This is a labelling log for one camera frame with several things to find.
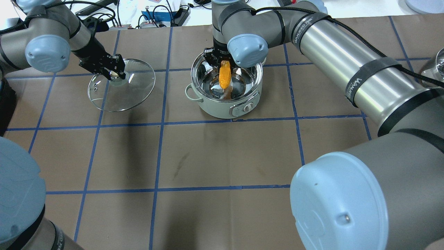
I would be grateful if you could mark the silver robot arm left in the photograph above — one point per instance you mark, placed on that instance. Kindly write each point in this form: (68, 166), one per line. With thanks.
(52, 32)

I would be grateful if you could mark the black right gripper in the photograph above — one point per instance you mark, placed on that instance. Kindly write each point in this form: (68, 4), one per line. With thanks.
(212, 56)

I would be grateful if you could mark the pale green electric pot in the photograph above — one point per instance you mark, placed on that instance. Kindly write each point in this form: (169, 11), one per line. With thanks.
(239, 98)

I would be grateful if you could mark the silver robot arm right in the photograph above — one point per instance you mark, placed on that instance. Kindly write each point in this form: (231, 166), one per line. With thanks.
(253, 159)

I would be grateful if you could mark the glass pot lid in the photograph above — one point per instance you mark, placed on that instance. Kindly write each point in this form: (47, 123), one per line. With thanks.
(119, 94)

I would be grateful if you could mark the blue white box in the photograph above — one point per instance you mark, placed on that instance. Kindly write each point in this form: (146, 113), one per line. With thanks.
(163, 12)

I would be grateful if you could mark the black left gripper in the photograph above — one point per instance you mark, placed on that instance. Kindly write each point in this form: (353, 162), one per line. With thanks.
(87, 49)

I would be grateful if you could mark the yellow corn cob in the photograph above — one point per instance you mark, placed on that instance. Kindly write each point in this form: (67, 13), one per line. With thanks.
(225, 74)

